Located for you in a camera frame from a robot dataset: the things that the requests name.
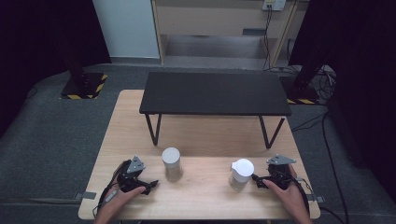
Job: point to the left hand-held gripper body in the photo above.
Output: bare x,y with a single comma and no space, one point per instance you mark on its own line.
134,166

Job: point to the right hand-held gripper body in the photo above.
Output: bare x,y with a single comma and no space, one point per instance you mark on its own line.
280,169

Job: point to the white cup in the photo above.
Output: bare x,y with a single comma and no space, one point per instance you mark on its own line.
242,172

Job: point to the glass jar with lid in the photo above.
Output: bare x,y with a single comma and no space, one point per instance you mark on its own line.
171,163

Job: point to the black metal rack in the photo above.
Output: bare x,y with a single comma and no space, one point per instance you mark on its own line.
214,93

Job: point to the person's right hand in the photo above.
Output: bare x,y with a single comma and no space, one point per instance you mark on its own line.
288,196

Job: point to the person's left hand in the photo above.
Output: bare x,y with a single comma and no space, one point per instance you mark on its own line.
120,200

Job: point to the grey tape piece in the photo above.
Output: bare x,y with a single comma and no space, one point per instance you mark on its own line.
85,195
315,198

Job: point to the striped black stand base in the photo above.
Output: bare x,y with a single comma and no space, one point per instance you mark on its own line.
82,88
302,95

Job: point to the dark curtain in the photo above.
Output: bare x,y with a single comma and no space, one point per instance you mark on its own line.
34,40
364,77

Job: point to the white panel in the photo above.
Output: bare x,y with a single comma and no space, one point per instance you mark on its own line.
127,28

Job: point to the wooden cabinet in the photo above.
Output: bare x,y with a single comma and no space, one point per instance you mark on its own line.
211,18

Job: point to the black stand post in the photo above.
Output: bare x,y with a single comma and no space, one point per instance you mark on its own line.
73,53
311,62

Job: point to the white wall socket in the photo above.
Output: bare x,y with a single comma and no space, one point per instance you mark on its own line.
274,4

